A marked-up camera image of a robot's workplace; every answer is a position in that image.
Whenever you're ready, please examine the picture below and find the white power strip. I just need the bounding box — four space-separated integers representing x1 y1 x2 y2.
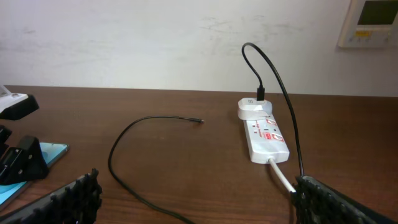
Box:
243 115 290 164

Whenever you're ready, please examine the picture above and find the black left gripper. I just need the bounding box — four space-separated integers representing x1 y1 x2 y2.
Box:
0 125 49 185

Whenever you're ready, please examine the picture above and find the white power strip cord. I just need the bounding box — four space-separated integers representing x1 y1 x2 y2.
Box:
268 157 297 194

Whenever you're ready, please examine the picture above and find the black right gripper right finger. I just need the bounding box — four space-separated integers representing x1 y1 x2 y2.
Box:
291 175 397 224

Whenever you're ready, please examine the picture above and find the blue Galaxy S25 smartphone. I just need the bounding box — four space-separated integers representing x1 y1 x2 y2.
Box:
1 142 69 211

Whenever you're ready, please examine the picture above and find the white wall control panel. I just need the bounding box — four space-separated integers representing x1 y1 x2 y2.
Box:
338 0 397 48

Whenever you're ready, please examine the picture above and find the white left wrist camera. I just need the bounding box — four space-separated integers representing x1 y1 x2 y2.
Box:
1 85 39 121

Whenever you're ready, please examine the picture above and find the black charging cable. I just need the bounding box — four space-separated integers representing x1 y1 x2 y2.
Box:
108 42 305 224

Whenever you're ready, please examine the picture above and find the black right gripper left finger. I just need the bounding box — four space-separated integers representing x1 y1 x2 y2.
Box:
1 169 102 224

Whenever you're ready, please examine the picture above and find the white charger adapter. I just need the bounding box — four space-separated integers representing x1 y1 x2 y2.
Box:
238 98 272 121

